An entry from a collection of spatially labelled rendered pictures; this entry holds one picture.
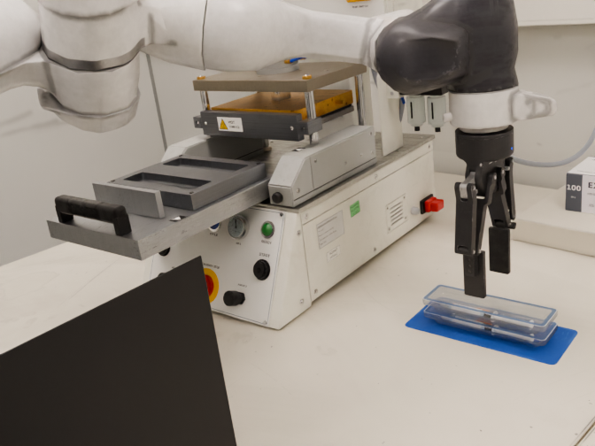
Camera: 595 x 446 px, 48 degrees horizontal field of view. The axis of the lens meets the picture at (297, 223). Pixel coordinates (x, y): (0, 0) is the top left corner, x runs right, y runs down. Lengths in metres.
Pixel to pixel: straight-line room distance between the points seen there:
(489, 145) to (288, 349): 0.41
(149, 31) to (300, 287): 0.47
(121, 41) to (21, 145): 1.72
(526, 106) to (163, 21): 0.46
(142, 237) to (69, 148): 1.67
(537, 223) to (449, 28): 0.55
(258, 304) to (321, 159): 0.26
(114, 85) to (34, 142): 1.70
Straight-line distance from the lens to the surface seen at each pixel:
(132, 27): 0.81
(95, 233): 0.98
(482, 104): 0.87
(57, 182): 2.55
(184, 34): 0.84
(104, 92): 0.81
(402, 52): 0.83
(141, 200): 0.98
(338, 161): 1.13
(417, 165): 1.35
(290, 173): 1.05
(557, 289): 1.15
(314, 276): 1.10
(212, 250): 1.15
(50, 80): 0.84
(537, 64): 1.58
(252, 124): 1.17
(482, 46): 0.86
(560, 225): 1.28
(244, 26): 0.83
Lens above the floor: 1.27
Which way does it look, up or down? 21 degrees down
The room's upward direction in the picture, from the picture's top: 7 degrees counter-clockwise
